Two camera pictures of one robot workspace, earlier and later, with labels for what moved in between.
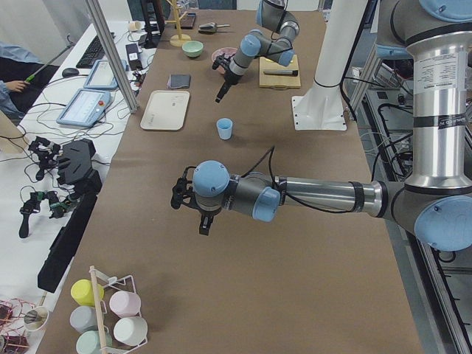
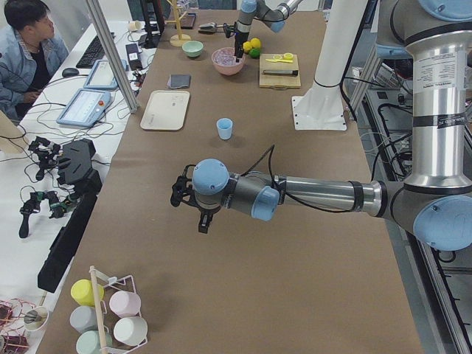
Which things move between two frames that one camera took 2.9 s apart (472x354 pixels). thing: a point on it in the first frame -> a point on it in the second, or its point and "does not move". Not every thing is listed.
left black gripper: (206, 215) does not move
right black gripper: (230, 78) -> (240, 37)
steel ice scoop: (210, 27) does not move
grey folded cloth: (179, 81) does not move
